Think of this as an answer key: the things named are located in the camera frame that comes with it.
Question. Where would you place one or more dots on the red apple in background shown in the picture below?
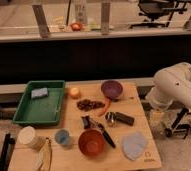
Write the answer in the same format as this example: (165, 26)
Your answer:
(76, 26)

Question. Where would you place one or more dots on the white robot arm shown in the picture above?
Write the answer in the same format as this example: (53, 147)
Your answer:
(171, 83)

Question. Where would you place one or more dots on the yellowish banana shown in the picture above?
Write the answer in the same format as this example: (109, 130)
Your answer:
(45, 156)

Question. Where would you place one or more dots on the blue grey sponge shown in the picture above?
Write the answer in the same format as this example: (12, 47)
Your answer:
(39, 93)

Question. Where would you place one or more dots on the purple bowl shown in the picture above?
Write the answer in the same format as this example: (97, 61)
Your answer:
(111, 89)

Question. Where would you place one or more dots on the black handled tool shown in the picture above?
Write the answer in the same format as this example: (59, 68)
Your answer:
(91, 123)

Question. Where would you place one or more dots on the red chili pepper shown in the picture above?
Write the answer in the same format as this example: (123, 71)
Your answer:
(104, 109)

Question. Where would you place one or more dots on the orange round fruit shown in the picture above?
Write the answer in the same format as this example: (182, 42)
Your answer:
(74, 93)

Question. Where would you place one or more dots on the orange red bowl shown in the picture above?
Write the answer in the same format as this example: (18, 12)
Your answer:
(91, 143)

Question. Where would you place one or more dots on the small metal cup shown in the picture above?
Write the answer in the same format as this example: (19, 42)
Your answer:
(110, 118)

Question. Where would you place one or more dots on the light blue cloth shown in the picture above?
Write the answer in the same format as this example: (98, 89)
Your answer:
(134, 144)

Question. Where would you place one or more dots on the black office chair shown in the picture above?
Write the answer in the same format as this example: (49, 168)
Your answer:
(154, 9)

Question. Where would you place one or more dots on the green plastic tray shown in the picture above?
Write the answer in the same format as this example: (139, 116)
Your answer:
(42, 110)

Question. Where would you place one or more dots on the blue plastic cup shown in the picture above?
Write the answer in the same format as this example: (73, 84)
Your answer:
(62, 137)

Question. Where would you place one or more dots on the black rectangular block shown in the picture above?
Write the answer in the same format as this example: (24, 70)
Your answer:
(125, 118)

